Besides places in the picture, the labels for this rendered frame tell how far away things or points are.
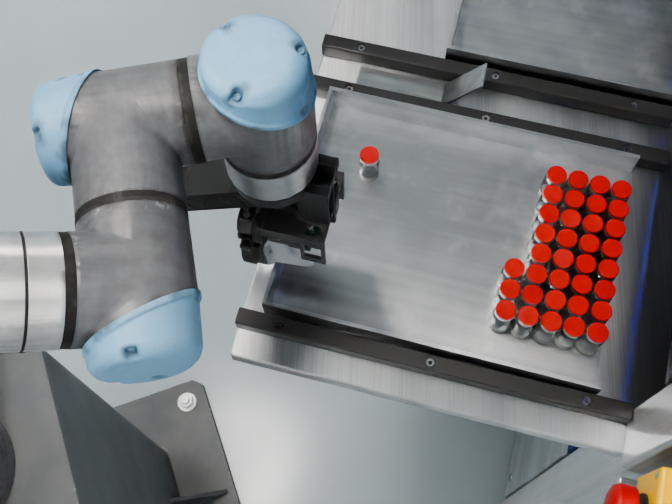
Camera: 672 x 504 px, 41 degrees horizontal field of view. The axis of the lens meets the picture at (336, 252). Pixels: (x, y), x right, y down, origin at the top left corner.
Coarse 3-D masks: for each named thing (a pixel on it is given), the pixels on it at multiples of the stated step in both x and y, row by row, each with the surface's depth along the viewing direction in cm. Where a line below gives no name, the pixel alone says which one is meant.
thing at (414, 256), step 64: (320, 128) 97; (384, 128) 101; (448, 128) 100; (512, 128) 97; (384, 192) 98; (448, 192) 98; (512, 192) 98; (384, 256) 95; (448, 256) 95; (512, 256) 95; (320, 320) 90; (384, 320) 92; (448, 320) 92; (576, 384) 87
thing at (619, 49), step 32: (480, 0) 107; (512, 0) 107; (544, 0) 107; (576, 0) 107; (608, 0) 106; (640, 0) 106; (480, 32) 105; (512, 32) 105; (544, 32) 105; (576, 32) 105; (608, 32) 105; (640, 32) 105; (480, 64) 102; (512, 64) 100; (544, 64) 103; (576, 64) 103; (608, 64) 103; (640, 64) 103; (640, 96) 100
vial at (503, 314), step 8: (504, 304) 88; (512, 304) 88; (496, 312) 88; (504, 312) 88; (512, 312) 88; (488, 320) 92; (496, 320) 89; (504, 320) 88; (512, 320) 89; (496, 328) 90; (504, 328) 90
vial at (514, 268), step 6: (510, 264) 90; (516, 264) 90; (522, 264) 90; (504, 270) 90; (510, 270) 89; (516, 270) 89; (522, 270) 89; (504, 276) 90; (510, 276) 89; (516, 276) 89; (522, 276) 91; (498, 282) 93
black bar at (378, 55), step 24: (336, 48) 103; (360, 48) 103; (384, 48) 102; (408, 72) 103; (432, 72) 102; (456, 72) 101; (504, 72) 101; (528, 96) 101; (552, 96) 100; (576, 96) 100; (600, 96) 100; (624, 96) 100; (648, 120) 100
